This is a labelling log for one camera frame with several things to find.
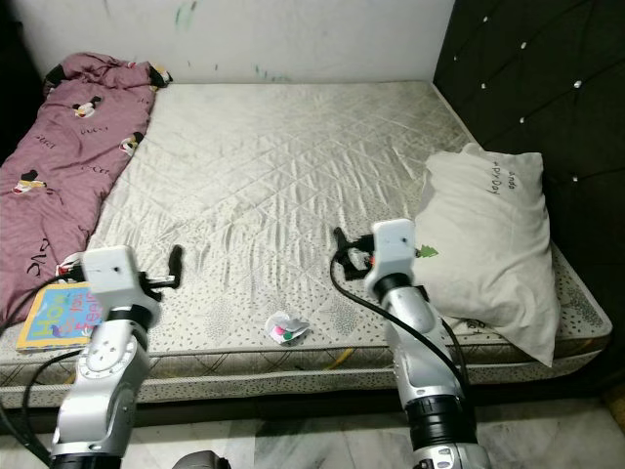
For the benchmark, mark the white wrapper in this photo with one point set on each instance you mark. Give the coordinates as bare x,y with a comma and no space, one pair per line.
288,330

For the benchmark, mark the colourful children's book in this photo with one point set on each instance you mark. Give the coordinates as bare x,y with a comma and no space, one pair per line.
49,322

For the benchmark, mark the cream pillow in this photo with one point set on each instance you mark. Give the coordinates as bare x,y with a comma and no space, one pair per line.
488,234

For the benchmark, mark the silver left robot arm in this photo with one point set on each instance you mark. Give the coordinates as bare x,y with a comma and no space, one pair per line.
103,391

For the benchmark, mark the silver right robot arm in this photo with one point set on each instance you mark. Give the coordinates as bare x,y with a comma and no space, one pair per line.
425,362

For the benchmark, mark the white quilted mattress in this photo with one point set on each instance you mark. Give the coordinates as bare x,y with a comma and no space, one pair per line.
254,176

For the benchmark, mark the purple printed blanket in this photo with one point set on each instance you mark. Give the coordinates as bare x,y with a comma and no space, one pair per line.
59,166

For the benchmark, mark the dark tufted headboard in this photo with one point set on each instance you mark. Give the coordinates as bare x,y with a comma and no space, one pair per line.
537,68

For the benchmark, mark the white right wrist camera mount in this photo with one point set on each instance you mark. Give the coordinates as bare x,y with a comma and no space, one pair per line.
393,249

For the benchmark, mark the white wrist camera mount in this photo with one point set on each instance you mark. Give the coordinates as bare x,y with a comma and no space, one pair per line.
112,276
393,249

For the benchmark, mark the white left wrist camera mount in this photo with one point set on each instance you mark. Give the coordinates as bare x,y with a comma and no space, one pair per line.
112,276

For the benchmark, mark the dark bed frame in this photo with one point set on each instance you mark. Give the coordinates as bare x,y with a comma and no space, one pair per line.
254,416

